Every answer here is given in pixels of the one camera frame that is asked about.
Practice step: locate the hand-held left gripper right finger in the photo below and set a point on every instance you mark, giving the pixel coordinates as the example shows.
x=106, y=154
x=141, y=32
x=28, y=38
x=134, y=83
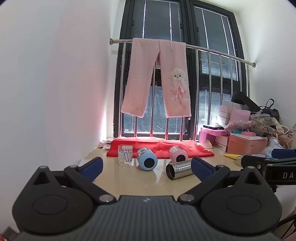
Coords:
x=201, y=167

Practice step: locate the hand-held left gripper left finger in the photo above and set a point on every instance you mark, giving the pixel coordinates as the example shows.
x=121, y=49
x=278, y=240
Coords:
x=92, y=167

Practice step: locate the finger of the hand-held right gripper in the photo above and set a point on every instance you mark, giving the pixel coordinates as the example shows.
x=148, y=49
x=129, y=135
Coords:
x=254, y=162
x=284, y=154

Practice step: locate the stainless steel cup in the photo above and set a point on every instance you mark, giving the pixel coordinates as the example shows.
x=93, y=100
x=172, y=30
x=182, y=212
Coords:
x=179, y=168

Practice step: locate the pink cup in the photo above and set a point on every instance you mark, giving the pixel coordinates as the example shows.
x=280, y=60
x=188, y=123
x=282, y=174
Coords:
x=177, y=154

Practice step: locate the clear printed glass cup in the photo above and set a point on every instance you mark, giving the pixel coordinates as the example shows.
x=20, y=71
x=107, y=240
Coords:
x=125, y=155

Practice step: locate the blue cup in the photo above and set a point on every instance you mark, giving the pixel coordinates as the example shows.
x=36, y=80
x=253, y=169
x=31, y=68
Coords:
x=146, y=160

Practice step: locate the white and blue toy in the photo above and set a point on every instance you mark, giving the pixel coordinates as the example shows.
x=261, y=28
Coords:
x=272, y=146

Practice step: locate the peach cardboard box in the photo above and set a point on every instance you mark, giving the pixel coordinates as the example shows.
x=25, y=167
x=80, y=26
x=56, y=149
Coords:
x=245, y=144

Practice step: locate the yellow packet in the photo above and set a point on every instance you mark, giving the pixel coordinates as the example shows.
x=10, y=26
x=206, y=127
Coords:
x=232, y=156

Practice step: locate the white shell-shaped object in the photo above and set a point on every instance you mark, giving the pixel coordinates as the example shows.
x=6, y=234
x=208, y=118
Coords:
x=207, y=144

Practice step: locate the patterned beige bag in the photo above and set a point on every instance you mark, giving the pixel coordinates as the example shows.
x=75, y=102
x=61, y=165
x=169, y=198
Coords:
x=277, y=129

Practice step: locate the crumpled paper scraps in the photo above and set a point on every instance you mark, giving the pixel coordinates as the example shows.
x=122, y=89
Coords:
x=105, y=143

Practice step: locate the pink stand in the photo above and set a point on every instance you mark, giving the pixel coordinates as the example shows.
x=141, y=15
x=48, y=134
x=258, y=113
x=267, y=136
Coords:
x=211, y=136

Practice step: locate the flat black device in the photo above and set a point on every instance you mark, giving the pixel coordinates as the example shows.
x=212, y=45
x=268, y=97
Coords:
x=213, y=127

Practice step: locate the black handbag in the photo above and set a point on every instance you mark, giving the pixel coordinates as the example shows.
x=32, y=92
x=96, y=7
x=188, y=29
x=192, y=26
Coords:
x=270, y=111

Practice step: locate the red cloth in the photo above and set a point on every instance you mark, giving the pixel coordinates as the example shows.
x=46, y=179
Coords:
x=161, y=146

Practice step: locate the pink square box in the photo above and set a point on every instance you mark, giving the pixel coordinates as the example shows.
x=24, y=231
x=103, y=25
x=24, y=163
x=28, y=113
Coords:
x=240, y=114

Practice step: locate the stack of white boxes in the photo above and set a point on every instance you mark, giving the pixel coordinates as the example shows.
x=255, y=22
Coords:
x=225, y=113

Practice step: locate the pink pants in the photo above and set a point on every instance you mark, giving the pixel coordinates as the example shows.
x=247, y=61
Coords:
x=175, y=78

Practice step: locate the metal window railing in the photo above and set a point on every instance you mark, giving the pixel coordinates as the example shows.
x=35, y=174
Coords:
x=209, y=49

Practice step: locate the black window frame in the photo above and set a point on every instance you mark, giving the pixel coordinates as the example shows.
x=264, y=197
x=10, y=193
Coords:
x=159, y=20

